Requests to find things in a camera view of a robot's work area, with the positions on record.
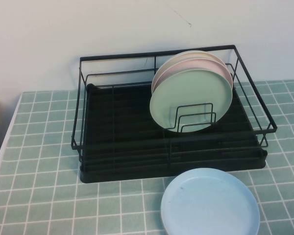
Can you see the light green round plate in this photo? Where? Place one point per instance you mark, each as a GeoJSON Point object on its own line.
{"type": "Point", "coordinates": [186, 93]}

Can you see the pink round plate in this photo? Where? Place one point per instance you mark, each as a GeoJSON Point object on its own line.
{"type": "Point", "coordinates": [186, 65]}

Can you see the cream round plate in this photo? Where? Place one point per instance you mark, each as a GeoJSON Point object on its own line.
{"type": "Point", "coordinates": [186, 55]}

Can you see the light blue round plate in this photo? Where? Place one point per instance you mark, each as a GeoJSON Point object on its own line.
{"type": "Point", "coordinates": [210, 203]}

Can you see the black plastic drip tray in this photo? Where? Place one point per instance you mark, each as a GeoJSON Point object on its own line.
{"type": "Point", "coordinates": [127, 115]}

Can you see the green checkered tablecloth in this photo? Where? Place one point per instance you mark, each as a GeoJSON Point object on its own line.
{"type": "Point", "coordinates": [39, 195]}

